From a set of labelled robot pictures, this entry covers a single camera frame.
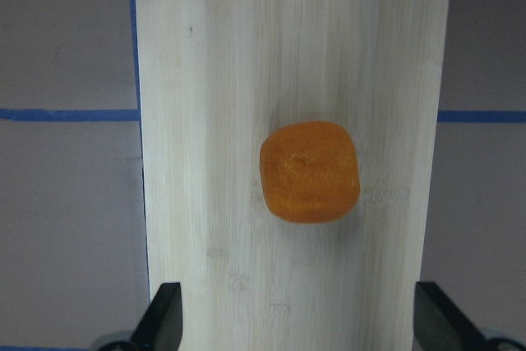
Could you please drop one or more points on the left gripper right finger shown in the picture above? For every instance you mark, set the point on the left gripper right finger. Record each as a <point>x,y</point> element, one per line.
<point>438,324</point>

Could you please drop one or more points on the bamboo cutting board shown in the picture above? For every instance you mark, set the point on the bamboo cutting board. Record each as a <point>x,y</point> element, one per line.
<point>217,78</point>

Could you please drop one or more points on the orange fruit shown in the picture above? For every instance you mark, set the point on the orange fruit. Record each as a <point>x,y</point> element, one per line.
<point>309,172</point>

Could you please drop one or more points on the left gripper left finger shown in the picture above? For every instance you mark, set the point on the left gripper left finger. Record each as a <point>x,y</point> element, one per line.
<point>160,328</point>

